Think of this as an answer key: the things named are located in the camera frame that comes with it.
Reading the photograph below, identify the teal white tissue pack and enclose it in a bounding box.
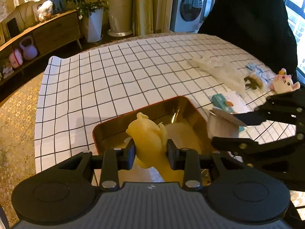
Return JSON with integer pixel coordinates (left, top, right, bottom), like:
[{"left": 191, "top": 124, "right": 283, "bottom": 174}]
[{"left": 211, "top": 93, "right": 251, "bottom": 133}]

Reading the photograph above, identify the yellow curtain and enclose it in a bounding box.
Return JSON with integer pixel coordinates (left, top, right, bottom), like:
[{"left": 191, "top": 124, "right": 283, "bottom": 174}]
[{"left": 104, "top": 0, "right": 176, "bottom": 38}]

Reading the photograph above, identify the white towel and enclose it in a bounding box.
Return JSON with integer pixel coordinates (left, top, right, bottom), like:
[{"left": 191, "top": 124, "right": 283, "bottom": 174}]
[{"left": 207, "top": 108, "right": 246, "bottom": 139}]

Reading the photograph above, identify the yellow rubber chicken toy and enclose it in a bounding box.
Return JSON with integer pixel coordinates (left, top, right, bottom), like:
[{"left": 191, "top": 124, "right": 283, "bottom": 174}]
[{"left": 126, "top": 112, "right": 183, "bottom": 184}]

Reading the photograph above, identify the cotton swab bag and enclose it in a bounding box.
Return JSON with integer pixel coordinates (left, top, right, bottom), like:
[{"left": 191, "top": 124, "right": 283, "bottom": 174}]
[{"left": 250, "top": 72, "right": 269, "bottom": 91}]

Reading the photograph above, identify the pink small case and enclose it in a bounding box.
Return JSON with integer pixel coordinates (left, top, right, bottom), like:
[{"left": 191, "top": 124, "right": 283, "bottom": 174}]
[{"left": 9, "top": 49, "right": 23, "bottom": 69}]

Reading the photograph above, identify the blue white wet wipe pack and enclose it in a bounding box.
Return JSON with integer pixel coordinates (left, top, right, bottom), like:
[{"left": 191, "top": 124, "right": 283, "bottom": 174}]
[{"left": 246, "top": 63, "right": 267, "bottom": 76}]

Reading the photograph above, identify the wooden sideboard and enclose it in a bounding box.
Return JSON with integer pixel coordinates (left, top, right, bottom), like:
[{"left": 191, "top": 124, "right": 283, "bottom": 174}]
[{"left": 1, "top": 10, "right": 82, "bottom": 85}]

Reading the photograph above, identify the red gold metal tin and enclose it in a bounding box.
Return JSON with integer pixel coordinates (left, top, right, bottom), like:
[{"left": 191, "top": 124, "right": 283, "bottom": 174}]
[{"left": 92, "top": 96, "right": 214, "bottom": 185}]

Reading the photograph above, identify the pink white plush toy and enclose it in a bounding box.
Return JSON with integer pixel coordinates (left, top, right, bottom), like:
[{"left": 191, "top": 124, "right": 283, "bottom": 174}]
[{"left": 270, "top": 68, "right": 300, "bottom": 94}]

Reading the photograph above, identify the potted green plant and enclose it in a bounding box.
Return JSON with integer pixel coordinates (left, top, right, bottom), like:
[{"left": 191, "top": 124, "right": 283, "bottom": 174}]
[{"left": 60, "top": 0, "right": 108, "bottom": 43}]

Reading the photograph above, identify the white plastic bag on sideboard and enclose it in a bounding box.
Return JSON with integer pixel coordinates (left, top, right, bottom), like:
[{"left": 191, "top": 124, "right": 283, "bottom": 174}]
[{"left": 37, "top": 0, "right": 53, "bottom": 22}]

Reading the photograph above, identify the white front-load washing machine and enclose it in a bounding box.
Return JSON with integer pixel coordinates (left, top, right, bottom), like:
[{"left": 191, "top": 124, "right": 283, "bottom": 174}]
[{"left": 169, "top": 0, "right": 206, "bottom": 33}]

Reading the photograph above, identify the black draped cloth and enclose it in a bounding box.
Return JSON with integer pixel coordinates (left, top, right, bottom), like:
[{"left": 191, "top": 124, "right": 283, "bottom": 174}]
[{"left": 198, "top": 0, "right": 298, "bottom": 76}]

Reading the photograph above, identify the white mesh gauze cloth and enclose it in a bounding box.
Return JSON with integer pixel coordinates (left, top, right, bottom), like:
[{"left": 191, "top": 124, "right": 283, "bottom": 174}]
[{"left": 188, "top": 56, "right": 246, "bottom": 97}]

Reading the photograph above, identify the dark green scrunchie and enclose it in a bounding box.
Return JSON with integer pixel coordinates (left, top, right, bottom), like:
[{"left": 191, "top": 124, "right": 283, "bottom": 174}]
[{"left": 243, "top": 76, "right": 262, "bottom": 90}]

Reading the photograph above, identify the white black grid tablecloth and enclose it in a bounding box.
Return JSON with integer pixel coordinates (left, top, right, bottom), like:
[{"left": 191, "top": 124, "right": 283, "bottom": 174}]
[{"left": 34, "top": 34, "right": 297, "bottom": 175}]

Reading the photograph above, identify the purple kettlebell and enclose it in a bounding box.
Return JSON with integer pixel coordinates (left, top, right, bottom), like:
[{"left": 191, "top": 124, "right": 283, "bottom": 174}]
[{"left": 19, "top": 35, "right": 38, "bottom": 60}]

